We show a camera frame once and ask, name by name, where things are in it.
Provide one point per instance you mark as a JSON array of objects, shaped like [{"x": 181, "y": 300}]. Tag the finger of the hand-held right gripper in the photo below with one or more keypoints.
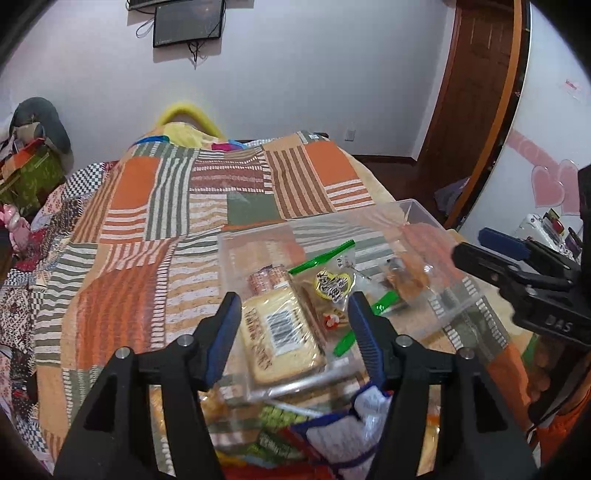
[
  {"x": 485, "y": 264},
  {"x": 501, "y": 243}
]

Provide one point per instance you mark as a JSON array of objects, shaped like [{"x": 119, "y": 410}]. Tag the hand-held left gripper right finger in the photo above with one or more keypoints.
[{"x": 364, "y": 333}]

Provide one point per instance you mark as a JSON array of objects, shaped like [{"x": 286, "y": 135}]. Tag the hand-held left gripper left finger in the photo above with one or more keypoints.
[{"x": 225, "y": 332}]

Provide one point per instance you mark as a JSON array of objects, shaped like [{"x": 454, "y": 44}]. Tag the packaged sliced bread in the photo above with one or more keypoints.
[{"x": 281, "y": 332}]

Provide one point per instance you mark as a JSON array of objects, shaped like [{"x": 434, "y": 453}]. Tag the clear plastic storage box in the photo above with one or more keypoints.
[{"x": 415, "y": 230}]

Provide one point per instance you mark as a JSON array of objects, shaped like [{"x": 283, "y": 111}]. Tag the person's right hand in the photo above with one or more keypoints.
[{"x": 539, "y": 374}]

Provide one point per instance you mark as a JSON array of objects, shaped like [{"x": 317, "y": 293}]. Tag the green striped snack packet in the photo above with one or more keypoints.
[
  {"x": 345, "y": 344},
  {"x": 384, "y": 304},
  {"x": 323, "y": 259}
]

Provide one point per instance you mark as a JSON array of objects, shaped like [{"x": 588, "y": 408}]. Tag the small red white candy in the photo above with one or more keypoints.
[{"x": 333, "y": 321}]

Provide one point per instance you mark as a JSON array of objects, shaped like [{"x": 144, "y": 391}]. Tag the yellow heart snack packet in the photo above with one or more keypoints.
[{"x": 333, "y": 286}]

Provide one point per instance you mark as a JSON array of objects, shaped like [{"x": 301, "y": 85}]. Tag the brown snack packet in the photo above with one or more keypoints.
[{"x": 406, "y": 281}]

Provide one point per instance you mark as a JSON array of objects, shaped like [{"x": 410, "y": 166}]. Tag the pink striped snack packet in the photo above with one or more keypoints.
[{"x": 268, "y": 279}]

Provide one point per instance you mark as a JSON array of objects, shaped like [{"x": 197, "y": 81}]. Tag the purple cloth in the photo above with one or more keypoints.
[{"x": 451, "y": 196}]

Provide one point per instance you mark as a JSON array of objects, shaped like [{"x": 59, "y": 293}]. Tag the blue white snack bag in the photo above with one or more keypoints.
[{"x": 351, "y": 438}]

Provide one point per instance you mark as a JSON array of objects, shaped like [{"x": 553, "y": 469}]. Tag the patchwork blanket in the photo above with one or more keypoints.
[{"x": 147, "y": 258}]

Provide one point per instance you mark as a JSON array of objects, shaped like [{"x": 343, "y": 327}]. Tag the red green snack packet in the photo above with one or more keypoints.
[{"x": 277, "y": 438}]

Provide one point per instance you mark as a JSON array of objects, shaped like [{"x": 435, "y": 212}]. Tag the wooden door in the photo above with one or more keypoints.
[{"x": 471, "y": 87}]

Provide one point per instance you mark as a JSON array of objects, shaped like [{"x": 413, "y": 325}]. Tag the yellow pillow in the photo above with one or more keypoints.
[{"x": 184, "y": 115}]

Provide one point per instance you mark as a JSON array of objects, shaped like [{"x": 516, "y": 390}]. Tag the pile of colourful clothes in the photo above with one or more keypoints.
[{"x": 27, "y": 184}]

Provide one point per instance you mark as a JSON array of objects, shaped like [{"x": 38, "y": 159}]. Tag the grey cushion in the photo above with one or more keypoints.
[{"x": 44, "y": 122}]

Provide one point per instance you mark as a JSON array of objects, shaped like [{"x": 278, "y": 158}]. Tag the pink heart wall sticker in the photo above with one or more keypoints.
[{"x": 551, "y": 184}]

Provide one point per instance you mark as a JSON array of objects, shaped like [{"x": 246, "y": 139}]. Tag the wall outlet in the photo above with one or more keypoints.
[{"x": 350, "y": 134}]

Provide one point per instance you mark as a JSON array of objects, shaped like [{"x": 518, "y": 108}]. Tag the black wall monitor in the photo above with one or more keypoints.
[
  {"x": 189, "y": 22},
  {"x": 143, "y": 3}
]

